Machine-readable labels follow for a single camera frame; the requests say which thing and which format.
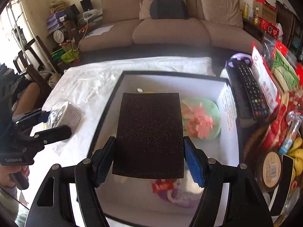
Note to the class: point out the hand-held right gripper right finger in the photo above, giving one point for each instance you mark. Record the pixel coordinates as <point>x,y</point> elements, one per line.
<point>194,167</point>

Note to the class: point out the bunch of bananas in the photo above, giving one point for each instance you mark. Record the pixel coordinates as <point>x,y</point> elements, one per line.
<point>296,149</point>

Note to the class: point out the purple tape dispenser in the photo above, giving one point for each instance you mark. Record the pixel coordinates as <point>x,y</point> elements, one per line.
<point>239,60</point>

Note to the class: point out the dark wooden cabinet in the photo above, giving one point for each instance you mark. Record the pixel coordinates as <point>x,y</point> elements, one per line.
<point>288,28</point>

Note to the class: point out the clear bag with white item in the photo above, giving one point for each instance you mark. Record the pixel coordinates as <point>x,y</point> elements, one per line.
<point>68,115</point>

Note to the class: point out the white printed card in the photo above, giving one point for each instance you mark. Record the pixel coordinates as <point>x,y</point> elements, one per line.
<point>227,106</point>

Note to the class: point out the small white device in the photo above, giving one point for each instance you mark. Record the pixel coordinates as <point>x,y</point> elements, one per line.
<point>90,15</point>

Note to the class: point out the red gift boxes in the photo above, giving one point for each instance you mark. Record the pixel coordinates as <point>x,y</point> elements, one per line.
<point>271,27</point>

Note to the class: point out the brown cardboard box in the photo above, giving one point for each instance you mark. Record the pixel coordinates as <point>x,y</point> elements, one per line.
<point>265,10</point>

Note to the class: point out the brown sofa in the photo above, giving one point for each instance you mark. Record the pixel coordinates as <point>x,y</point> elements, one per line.
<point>165,33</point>

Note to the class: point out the jar with brown lid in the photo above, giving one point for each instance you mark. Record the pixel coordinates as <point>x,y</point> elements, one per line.
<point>269,170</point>

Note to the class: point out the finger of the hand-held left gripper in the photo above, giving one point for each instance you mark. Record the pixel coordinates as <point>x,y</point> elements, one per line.
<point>56,133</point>
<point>35,116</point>

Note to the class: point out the stack of purple boxes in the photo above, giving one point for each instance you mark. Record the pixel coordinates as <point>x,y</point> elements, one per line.
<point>56,20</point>

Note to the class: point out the purple bowl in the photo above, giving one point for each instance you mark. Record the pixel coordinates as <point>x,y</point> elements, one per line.
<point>180,198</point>

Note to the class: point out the green bag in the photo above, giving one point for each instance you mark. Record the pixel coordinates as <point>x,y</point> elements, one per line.
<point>69,56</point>

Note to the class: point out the black remote control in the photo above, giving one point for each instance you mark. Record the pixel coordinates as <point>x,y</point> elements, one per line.
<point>248,89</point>

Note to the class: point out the white papers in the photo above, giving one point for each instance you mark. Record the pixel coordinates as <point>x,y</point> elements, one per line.
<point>99,30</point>

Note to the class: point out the dark brown sponge block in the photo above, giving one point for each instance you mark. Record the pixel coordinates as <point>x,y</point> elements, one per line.
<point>149,134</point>

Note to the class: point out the person's left hand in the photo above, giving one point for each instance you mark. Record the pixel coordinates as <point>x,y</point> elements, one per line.
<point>6,178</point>

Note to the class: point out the green plate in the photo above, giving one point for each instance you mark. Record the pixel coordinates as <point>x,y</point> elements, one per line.
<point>210,113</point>

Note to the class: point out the round printed tin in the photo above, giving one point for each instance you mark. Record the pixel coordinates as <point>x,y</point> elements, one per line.
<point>59,35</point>

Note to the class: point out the brown armchair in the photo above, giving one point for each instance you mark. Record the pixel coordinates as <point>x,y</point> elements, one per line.
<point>26,94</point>

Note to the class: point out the black box with white inside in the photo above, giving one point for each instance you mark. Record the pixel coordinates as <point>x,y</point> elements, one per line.
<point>132,205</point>

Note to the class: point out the black speaker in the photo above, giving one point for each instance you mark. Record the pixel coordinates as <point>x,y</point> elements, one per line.
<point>85,4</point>
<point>72,10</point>

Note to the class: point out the small white round piece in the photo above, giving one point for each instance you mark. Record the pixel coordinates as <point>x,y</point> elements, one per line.
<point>139,90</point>

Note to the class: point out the pink flower-shaped pieces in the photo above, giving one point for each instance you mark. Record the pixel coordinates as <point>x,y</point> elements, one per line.
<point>201,125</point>

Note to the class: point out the dark wooden chair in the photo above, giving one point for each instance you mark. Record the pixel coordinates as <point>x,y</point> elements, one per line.
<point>35,52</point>

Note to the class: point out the green and cream snack packet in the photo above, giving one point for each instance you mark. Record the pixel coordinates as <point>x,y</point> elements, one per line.
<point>284,73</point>

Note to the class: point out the white and red snack packet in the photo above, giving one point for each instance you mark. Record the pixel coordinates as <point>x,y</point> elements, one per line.
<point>265,80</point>

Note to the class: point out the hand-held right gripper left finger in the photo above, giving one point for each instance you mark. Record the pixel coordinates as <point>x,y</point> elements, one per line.
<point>104,165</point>

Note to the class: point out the dark blue lumbar cushion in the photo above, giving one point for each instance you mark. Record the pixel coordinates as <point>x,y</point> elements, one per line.
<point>169,9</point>

